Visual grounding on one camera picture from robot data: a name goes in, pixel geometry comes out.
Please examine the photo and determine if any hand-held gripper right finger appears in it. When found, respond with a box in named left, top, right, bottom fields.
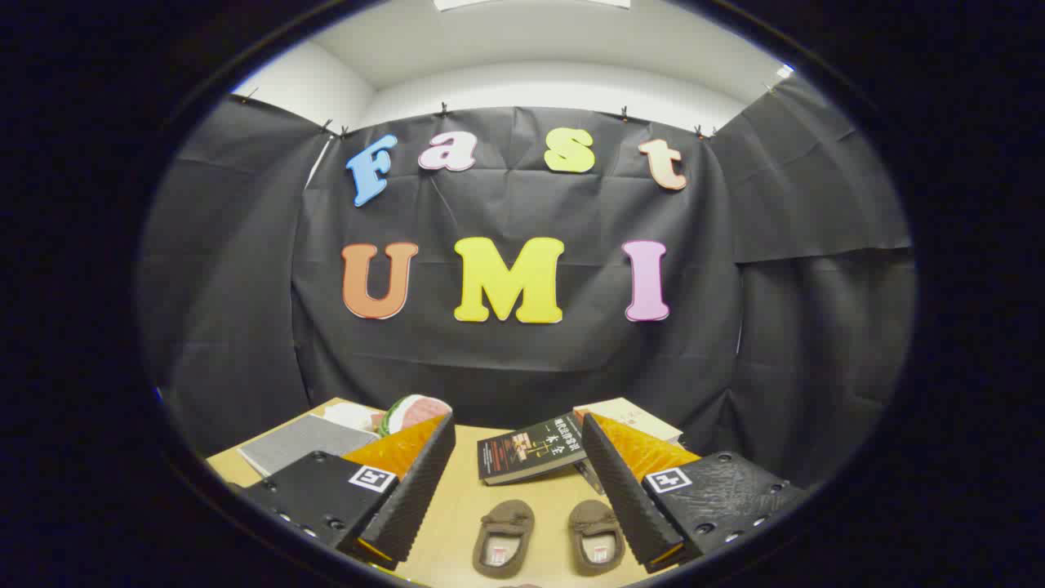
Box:
left=581, top=412, right=809, bottom=574

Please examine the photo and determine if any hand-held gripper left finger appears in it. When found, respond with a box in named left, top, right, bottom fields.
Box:
left=237, top=412, right=456, bottom=571

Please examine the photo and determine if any brown fuzzy shoe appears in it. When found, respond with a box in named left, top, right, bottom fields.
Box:
left=568, top=500, right=626, bottom=577
left=472, top=500, right=536, bottom=579

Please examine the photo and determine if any grey fabric storage box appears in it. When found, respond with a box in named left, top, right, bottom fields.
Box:
left=237, top=414, right=380, bottom=479

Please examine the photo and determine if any watermelon slice plush toy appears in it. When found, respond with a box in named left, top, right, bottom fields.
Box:
left=377, top=394, right=452, bottom=436

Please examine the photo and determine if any beige cover book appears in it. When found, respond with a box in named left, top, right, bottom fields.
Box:
left=573, top=398, right=683, bottom=446

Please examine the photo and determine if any white plush toy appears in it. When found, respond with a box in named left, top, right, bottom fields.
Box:
left=322, top=402, right=385, bottom=434

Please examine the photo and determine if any black cover book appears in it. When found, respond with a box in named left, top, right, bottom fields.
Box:
left=478, top=412, right=589, bottom=486

